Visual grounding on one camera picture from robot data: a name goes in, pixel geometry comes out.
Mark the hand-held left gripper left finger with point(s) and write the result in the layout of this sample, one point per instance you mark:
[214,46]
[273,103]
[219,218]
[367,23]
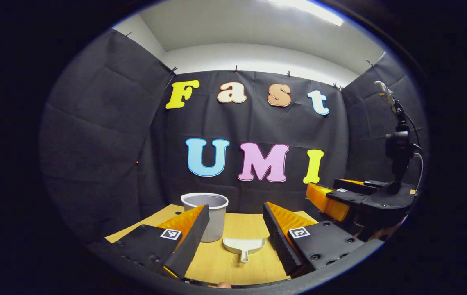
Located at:
[192,241]

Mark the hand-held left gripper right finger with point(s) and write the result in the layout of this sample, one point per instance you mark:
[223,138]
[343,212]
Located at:
[277,237]

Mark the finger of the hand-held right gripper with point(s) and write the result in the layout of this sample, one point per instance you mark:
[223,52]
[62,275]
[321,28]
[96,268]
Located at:
[354,186]
[346,196]

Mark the white ribbed garbage bin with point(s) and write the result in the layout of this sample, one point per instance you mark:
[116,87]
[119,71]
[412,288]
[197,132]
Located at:
[217,217]

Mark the white plastic dustpan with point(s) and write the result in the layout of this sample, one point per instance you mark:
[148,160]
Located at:
[243,245]

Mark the black backdrop cloth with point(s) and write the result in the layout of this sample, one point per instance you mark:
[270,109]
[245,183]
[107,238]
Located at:
[233,123]

